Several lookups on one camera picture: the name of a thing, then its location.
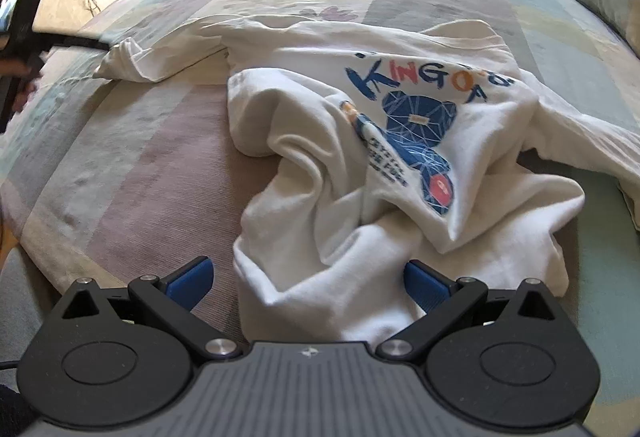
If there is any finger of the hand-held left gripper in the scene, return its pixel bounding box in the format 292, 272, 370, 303
44, 34, 110, 52

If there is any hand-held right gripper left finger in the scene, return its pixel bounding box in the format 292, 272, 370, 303
61, 255, 244, 363

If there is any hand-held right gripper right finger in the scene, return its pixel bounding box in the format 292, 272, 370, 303
375, 259, 559, 363

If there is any white printed t-shirt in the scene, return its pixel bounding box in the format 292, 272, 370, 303
92, 12, 640, 348

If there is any person's left hand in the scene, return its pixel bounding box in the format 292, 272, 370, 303
0, 60, 31, 81

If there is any pastel patchwork bed sheet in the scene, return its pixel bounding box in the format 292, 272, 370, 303
0, 0, 640, 348

